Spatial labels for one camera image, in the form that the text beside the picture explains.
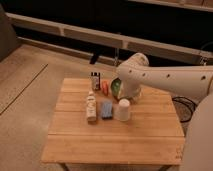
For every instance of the wooden table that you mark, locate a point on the wooden table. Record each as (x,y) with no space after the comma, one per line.
(152,136)

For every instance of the white ceramic cup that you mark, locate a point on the white ceramic cup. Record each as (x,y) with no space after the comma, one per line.
(122,111)

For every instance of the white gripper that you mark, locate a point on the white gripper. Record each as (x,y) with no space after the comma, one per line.
(131,92)

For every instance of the black object by wall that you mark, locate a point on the black object by wall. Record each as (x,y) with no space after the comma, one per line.
(94,58)

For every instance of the white cream tube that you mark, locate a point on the white cream tube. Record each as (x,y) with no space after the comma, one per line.
(91,113)

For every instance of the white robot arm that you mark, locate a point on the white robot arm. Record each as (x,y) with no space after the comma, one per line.
(195,82)

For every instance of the orange carrot toy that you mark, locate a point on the orange carrot toy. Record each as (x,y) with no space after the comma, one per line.
(105,88)

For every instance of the dark spice jar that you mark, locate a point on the dark spice jar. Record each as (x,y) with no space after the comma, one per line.
(95,79)

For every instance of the green bowl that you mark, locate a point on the green bowl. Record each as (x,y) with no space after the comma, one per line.
(115,87)

